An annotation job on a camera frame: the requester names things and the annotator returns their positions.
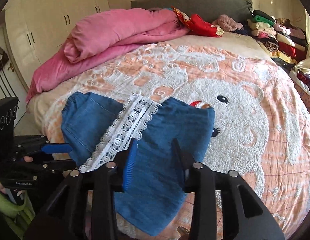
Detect blue denim lace-trimmed pants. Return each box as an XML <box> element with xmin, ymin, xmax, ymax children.
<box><xmin>61</xmin><ymin>92</ymin><xmax>215</xmax><ymax>236</ymax></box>

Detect green fleece sleeve forearm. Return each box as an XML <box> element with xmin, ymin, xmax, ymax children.
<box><xmin>0</xmin><ymin>191</ymin><xmax>35</xmax><ymax>239</ymax></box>

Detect peach white patterned bedspread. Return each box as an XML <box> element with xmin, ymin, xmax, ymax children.
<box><xmin>28</xmin><ymin>34</ymin><xmax>310</xmax><ymax>239</ymax></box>

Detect pink folded quilt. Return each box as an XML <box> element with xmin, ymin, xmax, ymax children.
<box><xmin>26</xmin><ymin>8</ymin><xmax>189</xmax><ymax>101</ymax></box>

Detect red embroidered cloth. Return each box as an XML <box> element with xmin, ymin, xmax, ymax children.
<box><xmin>171</xmin><ymin>7</ymin><xmax>224</xmax><ymax>37</ymax></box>

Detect floral storage box with clothes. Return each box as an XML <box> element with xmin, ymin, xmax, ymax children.
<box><xmin>289</xmin><ymin>69</ymin><xmax>310</xmax><ymax>113</ymax></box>

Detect mauve fuzzy garment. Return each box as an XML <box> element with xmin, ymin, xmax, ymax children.
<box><xmin>212</xmin><ymin>15</ymin><xmax>244</xmax><ymax>32</ymax></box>

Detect cream curtain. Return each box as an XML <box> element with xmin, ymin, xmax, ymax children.
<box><xmin>294</xmin><ymin>10</ymin><xmax>310</xmax><ymax>74</ymax></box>

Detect grey upholstered headboard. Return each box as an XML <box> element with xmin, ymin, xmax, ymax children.
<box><xmin>131</xmin><ymin>0</ymin><xmax>252</xmax><ymax>23</ymax></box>

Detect stack of folded clothes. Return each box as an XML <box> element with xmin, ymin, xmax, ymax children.
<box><xmin>233</xmin><ymin>10</ymin><xmax>309</xmax><ymax>69</ymax></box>

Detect cream wardrobe with handles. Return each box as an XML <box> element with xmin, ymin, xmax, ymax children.
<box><xmin>4</xmin><ymin>0</ymin><xmax>109</xmax><ymax>87</ymax></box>

